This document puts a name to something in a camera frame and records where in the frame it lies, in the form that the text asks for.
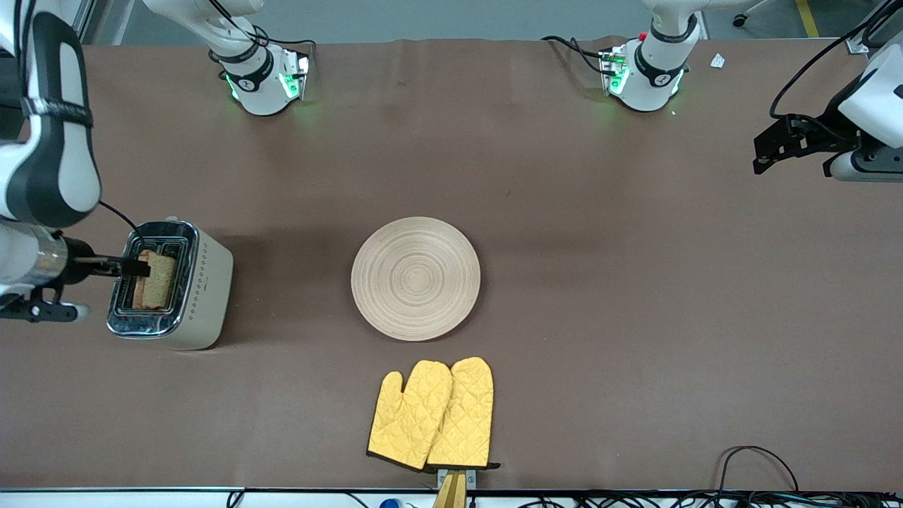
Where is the brown toast slice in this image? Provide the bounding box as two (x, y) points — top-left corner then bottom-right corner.
(133, 249), (178, 311)

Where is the round wooden plate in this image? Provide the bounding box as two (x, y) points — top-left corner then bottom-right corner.
(351, 217), (482, 342)

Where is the cream and chrome toaster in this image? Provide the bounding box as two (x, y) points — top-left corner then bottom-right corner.
(106, 217), (235, 351)

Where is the black chair caster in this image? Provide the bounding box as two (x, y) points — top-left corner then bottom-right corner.
(732, 0), (770, 29)

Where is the green lit base connector box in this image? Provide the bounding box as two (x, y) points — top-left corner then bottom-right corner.
(281, 51), (313, 101)
(600, 46), (630, 97)

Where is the brown table cover sheet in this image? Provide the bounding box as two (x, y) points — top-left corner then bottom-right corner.
(0, 37), (903, 492)

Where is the yellow quilted oven mitt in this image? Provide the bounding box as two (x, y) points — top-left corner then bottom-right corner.
(426, 356), (502, 471)
(367, 360), (454, 471)

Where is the yellow wooden strip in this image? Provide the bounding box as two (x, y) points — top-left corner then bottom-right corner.
(432, 471), (468, 508)

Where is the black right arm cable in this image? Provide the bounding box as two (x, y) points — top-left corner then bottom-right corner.
(14, 0), (145, 241)

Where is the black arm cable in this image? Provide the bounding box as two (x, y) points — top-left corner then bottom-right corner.
(14, 0), (145, 241)
(769, 0), (903, 121)

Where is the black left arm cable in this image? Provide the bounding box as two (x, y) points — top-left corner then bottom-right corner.
(769, 0), (903, 121)

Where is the black base supply cable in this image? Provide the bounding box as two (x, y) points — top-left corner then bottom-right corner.
(542, 35), (609, 75)
(250, 27), (318, 59)

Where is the white table edge rail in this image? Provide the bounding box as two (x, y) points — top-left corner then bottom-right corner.
(0, 488), (438, 508)

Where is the aluminium frame profile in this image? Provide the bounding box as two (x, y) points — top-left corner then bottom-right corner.
(71, 0), (99, 44)

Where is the red and black cable loop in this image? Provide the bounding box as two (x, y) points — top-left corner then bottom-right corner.
(716, 445), (800, 492)

